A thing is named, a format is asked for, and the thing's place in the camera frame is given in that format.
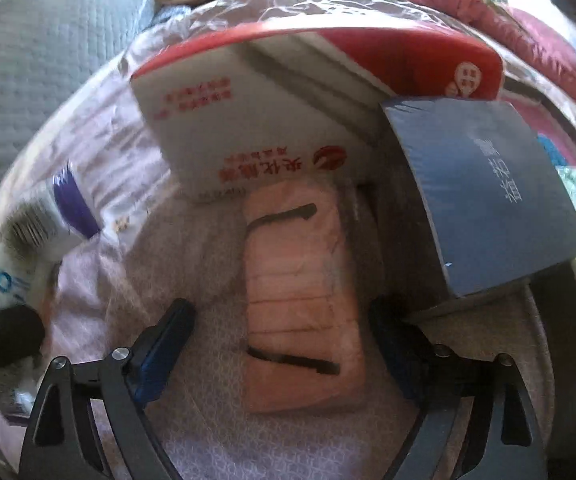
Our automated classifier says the white purple plastic pack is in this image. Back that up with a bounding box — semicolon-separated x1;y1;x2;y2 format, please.
0;164;102;420

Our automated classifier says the pink packaged towel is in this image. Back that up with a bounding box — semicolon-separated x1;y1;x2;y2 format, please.
244;179;366;414

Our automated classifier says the dark blue-grey box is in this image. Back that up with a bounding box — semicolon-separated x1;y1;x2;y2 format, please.
377;98;576;309

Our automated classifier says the lilac patterned bed quilt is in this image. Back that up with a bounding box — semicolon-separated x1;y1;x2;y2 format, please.
0;0;576;480

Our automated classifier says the grey quilted headboard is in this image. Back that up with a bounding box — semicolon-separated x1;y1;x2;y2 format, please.
0;0;154;181

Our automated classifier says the red white tissue box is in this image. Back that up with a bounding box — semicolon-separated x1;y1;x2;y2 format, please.
130;16;504;202

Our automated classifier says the pink red rolled comforter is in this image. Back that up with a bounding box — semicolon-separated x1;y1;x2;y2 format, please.
408;0;576;102

